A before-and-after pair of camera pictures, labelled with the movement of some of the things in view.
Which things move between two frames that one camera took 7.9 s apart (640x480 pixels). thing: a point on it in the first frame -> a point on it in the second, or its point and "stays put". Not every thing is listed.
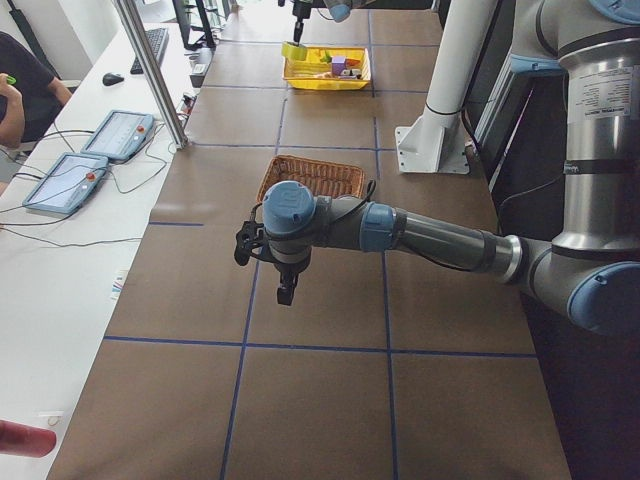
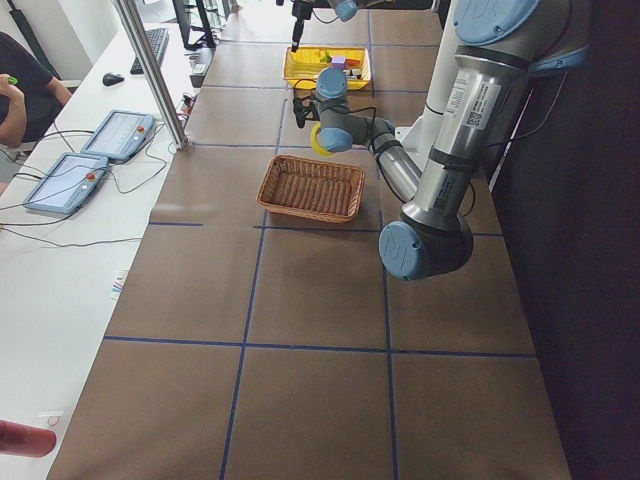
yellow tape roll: (293, 51) -> (318, 149)
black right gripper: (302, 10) stays put
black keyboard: (158, 40) stays put
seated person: (30, 96) stays put
